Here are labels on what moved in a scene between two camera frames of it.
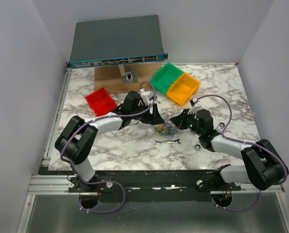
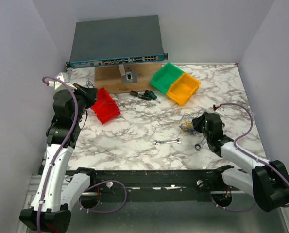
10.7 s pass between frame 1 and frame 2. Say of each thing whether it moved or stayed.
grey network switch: stayed
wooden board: stayed
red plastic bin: stayed
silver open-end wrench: stayed
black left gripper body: moved
